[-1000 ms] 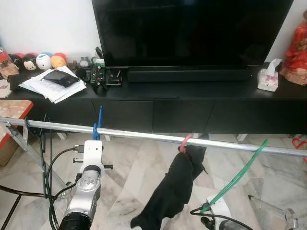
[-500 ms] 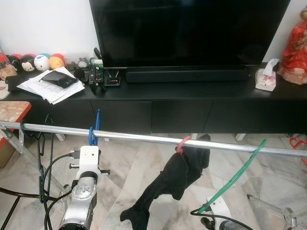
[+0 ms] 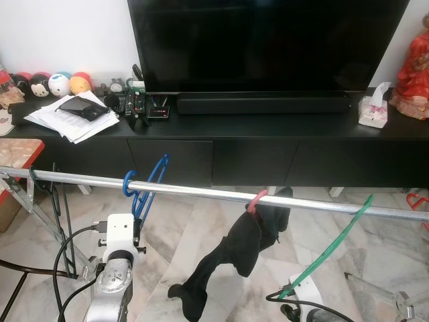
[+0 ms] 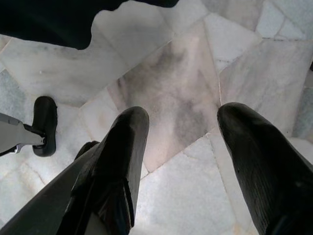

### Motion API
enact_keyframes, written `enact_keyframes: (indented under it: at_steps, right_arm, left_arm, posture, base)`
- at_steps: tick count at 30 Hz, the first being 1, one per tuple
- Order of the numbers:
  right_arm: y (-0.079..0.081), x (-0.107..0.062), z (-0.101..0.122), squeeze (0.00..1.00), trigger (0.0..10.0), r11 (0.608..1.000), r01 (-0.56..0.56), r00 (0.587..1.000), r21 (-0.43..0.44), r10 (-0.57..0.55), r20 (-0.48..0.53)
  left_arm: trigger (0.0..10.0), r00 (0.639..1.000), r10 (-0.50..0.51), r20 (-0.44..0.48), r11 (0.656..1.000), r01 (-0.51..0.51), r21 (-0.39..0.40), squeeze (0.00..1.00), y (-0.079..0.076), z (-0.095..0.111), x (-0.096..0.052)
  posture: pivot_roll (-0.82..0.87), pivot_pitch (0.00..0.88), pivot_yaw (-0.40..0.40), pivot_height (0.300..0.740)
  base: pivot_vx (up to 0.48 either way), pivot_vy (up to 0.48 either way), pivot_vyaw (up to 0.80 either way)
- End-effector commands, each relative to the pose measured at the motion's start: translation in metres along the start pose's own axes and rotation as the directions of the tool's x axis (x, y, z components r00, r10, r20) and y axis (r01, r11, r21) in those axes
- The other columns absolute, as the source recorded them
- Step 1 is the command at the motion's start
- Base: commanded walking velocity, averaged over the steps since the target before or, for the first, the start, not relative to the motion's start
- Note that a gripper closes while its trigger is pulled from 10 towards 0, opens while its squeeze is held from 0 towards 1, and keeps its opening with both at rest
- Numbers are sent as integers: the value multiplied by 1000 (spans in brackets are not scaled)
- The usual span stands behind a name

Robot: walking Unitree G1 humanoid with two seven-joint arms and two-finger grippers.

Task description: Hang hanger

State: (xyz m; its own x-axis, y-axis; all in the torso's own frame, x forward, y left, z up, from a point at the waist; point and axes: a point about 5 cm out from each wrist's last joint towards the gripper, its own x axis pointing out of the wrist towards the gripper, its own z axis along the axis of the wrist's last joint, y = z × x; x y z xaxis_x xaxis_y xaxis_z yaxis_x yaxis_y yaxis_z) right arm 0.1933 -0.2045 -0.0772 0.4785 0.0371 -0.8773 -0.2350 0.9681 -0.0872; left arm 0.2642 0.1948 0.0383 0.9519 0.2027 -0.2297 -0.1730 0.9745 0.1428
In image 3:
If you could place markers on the black flat screen television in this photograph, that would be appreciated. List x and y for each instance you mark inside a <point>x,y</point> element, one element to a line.
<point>268,40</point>

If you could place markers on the white paper stack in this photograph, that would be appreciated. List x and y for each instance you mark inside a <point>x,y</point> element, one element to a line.
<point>67,127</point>

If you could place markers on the black printed t-shirt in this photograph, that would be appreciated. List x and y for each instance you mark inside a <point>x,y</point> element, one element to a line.
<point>228,258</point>

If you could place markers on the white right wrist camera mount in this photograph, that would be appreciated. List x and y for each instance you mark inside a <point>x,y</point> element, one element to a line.
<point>310,292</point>

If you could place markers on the silver metal clothes rack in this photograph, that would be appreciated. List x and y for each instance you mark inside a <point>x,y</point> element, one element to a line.
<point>201,192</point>

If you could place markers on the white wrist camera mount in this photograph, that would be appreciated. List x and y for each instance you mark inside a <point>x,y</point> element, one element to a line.
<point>119,231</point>
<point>310,292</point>

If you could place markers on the green plastic hanger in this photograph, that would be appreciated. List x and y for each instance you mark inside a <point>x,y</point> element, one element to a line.
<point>326,245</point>

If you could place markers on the orange round plush head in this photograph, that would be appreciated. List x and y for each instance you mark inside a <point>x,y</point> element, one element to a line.
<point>81,83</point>

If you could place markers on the thin black hanger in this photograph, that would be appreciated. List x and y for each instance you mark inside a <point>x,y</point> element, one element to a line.
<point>66,228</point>

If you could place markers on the blue plastic hanger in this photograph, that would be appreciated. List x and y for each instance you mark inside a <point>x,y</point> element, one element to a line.
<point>125,184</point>

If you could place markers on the black soundbar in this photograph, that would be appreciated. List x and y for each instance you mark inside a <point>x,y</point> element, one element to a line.
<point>261,104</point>

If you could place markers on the marble pattern folding table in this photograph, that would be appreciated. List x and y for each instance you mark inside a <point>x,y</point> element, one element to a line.
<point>20,151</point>

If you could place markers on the Mickey Mouse plush head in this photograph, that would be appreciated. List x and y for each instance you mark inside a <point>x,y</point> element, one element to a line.
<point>40,86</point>

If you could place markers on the black TV cabinet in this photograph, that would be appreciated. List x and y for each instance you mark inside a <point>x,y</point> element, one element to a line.
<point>268,157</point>

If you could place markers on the black remote control stand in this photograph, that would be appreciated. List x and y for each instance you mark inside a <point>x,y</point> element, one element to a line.
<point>136,100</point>

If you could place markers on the red laughing Buddha statue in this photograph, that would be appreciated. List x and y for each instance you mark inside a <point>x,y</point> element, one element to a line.
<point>412,74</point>

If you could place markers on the pink plastic hanger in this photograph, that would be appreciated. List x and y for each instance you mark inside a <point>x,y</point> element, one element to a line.
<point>258,198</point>

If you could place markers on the small black electronic box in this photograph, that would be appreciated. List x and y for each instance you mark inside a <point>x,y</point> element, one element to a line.
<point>159,109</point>

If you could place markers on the white tissue box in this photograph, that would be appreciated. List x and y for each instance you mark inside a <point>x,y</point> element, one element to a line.
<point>373,115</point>

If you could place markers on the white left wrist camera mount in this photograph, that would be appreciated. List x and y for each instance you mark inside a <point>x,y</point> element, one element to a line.
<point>119,231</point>

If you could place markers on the Minnie Mouse plush head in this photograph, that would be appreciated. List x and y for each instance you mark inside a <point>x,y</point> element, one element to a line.
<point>21,84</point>

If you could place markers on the black wallet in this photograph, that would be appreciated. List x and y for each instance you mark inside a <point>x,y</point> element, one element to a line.
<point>84,107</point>

